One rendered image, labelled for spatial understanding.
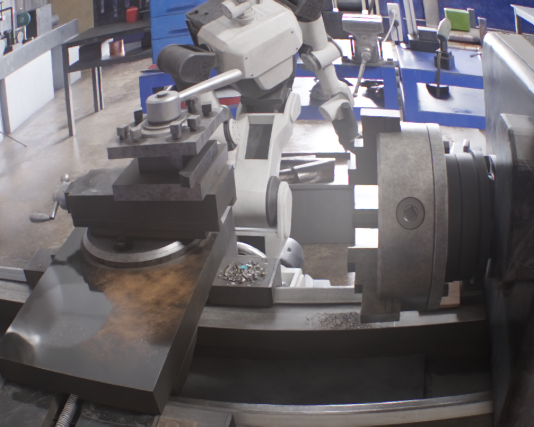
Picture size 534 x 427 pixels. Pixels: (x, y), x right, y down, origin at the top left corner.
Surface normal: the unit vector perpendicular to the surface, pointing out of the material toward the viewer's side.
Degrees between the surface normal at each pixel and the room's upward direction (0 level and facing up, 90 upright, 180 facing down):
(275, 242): 80
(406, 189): 49
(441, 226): 68
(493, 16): 90
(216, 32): 31
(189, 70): 98
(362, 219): 61
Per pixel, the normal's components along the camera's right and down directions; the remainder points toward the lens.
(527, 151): -0.17, -0.35
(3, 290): -0.08, -0.89
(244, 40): 0.29, 0.06
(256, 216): -0.22, 0.55
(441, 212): -0.18, -0.05
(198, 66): 0.60, 0.44
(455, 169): -0.13, -0.68
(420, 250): -0.17, 0.29
